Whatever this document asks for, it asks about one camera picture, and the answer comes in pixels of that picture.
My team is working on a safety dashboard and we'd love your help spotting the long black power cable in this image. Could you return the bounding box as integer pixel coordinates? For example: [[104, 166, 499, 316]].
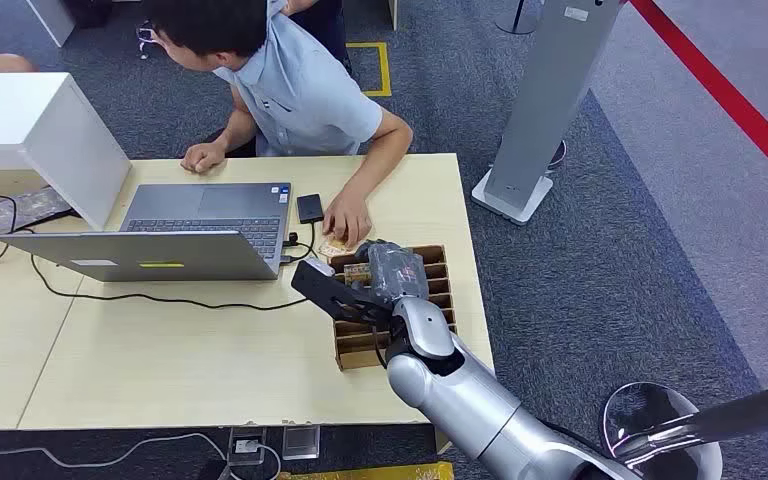
[[28, 254, 310, 312]]

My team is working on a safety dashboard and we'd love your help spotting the white floor cable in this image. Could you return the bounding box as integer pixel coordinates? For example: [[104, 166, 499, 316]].
[[0, 431, 284, 480]]

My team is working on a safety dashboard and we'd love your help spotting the clear floor socket cover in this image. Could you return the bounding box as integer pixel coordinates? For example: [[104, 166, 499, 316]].
[[281, 424, 322, 462]]

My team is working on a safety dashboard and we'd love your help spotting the dark stanchion base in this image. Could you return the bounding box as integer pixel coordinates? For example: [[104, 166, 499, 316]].
[[494, 0, 547, 36]]

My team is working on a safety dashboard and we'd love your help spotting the grey kiosk stand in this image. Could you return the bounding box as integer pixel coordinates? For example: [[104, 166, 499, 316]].
[[470, 0, 624, 227]]

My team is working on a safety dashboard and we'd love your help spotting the orange patterned card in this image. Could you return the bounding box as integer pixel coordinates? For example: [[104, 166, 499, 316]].
[[318, 237, 353, 260]]

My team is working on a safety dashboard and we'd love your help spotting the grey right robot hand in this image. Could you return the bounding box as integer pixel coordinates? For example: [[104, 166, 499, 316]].
[[354, 240, 431, 307]]

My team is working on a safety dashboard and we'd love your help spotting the short black drive cable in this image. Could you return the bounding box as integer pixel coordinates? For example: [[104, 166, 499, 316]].
[[280, 221, 319, 266]]

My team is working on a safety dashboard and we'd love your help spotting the person's right hand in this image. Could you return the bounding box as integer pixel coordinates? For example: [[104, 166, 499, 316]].
[[179, 141, 228, 176]]

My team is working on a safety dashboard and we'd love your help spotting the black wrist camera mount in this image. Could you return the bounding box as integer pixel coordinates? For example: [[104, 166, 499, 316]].
[[290, 257, 393, 327]]

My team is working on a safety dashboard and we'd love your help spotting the red barrier belt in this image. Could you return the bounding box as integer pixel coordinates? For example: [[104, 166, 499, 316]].
[[627, 0, 768, 202]]

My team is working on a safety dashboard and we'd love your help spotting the black external drive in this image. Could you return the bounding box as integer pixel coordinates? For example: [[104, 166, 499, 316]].
[[295, 193, 326, 225]]

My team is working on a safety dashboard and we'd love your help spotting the clear plastic bag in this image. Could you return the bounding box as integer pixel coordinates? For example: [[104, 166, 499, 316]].
[[0, 186, 75, 235]]

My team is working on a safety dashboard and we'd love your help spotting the grey open laptop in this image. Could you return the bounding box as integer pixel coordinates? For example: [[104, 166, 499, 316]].
[[0, 182, 293, 284]]

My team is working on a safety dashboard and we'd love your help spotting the floor power socket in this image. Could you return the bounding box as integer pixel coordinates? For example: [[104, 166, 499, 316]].
[[226, 426, 269, 466]]

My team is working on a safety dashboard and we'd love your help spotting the white box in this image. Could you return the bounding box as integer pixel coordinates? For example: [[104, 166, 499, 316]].
[[0, 72, 133, 232]]

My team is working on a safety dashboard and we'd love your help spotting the brown slotted card holder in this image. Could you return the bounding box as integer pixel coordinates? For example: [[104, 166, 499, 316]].
[[328, 244, 458, 372]]

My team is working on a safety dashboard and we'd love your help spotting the chrome stanchion post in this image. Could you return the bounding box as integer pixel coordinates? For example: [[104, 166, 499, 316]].
[[600, 376, 768, 480]]

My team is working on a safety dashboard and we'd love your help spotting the white cabinet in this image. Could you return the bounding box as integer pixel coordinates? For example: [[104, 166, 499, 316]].
[[24, 0, 78, 49]]

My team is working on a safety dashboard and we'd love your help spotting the person's left hand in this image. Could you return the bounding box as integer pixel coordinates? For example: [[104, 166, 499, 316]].
[[322, 192, 373, 251]]

